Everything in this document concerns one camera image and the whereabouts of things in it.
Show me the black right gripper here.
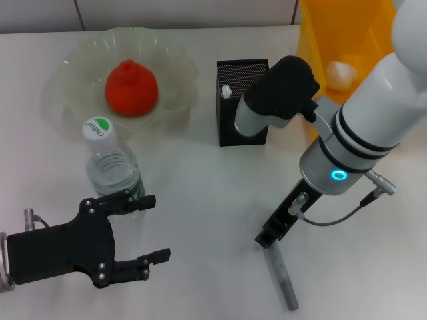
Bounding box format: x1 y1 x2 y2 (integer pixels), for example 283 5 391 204
255 179 324 249

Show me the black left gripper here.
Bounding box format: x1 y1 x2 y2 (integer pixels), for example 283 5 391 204
6 189 172 289

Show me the grey glitter pen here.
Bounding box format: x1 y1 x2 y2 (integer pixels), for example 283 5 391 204
262 245 299 311

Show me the clear water bottle green label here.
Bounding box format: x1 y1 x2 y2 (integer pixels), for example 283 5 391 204
81 115 147 217

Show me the orange fruit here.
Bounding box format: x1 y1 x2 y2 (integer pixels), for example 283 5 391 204
105 59 159 117

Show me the white paper ball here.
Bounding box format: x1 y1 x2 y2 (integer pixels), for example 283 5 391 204
325 61 357 91

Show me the black mesh pen holder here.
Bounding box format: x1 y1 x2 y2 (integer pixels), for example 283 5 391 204
216 59 270 147

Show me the clear glass bowl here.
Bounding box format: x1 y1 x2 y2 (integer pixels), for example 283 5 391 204
41 27 200 137

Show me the yellow plastic storage bin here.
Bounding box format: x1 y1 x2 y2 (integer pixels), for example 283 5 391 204
295 0 398 143

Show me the right gripper cable with connector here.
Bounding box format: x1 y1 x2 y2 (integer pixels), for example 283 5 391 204
288 169 398 227

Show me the gripper cable with connector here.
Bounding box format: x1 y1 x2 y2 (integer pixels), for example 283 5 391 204
23 208 51 231
288 169 398 227

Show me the left gripper cable with connector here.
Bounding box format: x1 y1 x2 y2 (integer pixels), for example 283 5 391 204
23 208 51 231

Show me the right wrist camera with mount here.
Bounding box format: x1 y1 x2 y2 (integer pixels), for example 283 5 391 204
233 55 321 137

